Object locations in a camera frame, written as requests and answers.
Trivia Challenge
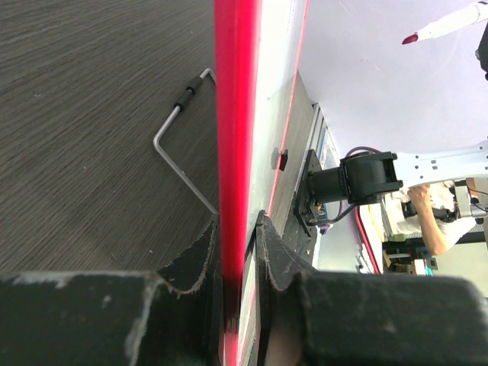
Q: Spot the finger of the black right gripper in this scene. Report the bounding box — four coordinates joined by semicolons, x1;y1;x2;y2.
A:
475;24;488;80

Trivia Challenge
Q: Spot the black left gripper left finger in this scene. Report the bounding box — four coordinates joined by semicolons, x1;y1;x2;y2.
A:
1;217;222;365

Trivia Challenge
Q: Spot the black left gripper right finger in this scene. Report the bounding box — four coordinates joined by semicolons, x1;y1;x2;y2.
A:
254;212;487;365

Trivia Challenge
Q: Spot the purple capped marker pen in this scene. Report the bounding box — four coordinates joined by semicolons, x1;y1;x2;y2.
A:
402;1;487;45

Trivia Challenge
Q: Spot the pink framed whiteboard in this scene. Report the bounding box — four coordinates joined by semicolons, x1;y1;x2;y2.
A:
214;1;308;365

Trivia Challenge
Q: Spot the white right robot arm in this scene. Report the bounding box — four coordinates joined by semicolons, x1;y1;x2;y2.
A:
297;140;487;205

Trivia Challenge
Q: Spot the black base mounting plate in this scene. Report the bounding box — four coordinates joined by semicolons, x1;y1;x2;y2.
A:
293;149;324;238

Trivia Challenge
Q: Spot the person in white shirt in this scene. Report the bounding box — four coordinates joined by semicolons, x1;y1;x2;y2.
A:
384;181;477;256

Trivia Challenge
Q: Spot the metal wire whiteboard stand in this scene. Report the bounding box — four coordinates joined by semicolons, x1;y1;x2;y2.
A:
152;68;218;214

